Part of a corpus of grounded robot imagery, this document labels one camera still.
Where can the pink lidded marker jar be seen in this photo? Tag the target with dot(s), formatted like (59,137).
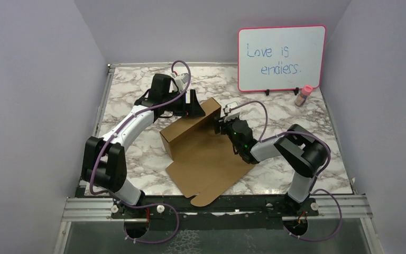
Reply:
(303,95)

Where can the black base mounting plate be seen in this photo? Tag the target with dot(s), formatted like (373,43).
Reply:
(175,212)

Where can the pink framed whiteboard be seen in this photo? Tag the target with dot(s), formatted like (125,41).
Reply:
(280,58)

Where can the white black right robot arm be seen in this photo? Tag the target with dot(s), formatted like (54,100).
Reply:
(307,154)

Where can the aluminium front frame rail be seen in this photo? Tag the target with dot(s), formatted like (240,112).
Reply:
(344,225)

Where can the brown cardboard box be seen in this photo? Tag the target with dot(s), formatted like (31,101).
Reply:
(204,165)

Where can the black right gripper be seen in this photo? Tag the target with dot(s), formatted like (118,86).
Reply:
(217,124)

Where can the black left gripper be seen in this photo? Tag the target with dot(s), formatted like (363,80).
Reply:
(193,109)

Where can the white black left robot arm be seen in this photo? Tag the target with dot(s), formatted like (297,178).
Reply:
(104,162)

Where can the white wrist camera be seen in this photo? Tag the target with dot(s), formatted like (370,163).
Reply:
(179,81)
(229,112)

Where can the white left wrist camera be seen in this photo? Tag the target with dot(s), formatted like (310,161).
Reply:
(179,81)

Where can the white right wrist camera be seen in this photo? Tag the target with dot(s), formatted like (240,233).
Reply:
(229,112)

